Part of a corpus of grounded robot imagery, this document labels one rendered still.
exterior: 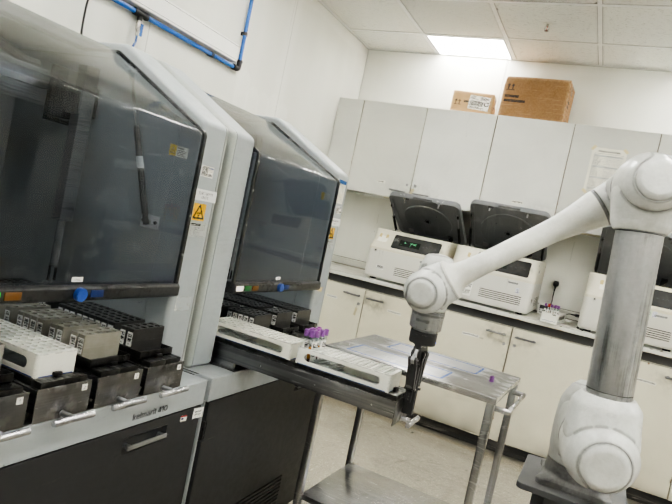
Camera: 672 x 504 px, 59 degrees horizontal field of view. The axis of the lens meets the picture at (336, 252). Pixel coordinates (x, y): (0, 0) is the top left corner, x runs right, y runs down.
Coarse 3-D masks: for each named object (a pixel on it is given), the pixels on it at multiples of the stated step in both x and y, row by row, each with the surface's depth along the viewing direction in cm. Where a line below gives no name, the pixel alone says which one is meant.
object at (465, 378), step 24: (384, 360) 198; (432, 360) 215; (456, 360) 224; (432, 384) 186; (456, 384) 186; (480, 384) 193; (504, 384) 200; (312, 408) 205; (360, 408) 243; (504, 408) 183; (312, 432) 205; (480, 432) 179; (504, 432) 217; (480, 456) 179; (336, 480) 224; (360, 480) 228; (384, 480) 233
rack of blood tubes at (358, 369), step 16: (304, 352) 172; (320, 352) 172; (336, 352) 176; (320, 368) 169; (336, 368) 171; (352, 368) 176; (368, 368) 163; (384, 368) 167; (368, 384) 163; (384, 384) 161
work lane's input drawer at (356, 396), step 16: (224, 352) 181; (240, 352) 179; (256, 352) 177; (256, 368) 176; (272, 368) 174; (288, 368) 172; (304, 368) 171; (304, 384) 169; (320, 384) 167; (336, 384) 165; (352, 384) 164; (352, 400) 163; (368, 400) 161; (384, 400) 159; (400, 400) 160; (400, 416) 164; (416, 416) 166
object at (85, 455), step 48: (192, 96) 168; (192, 240) 161; (192, 288) 165; (192, 384) 160; (48, 432) 119; (96, 432) 131; (144, 432) 147; (192, 432) 164; (0, 480) 111; (48, 480) 121; (96, 480) 134; (144, 480) 150
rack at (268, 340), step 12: (228, 324) 183; (240, 324) 186; (252, 324) 190; (228, 336) 183; (240, 336) 186; (252, 336) 190; (264, 336) 177; (276, 336) 180; (288, 336) 183; (264, 348) 177; (276, 348) 187; (288, 348) 174
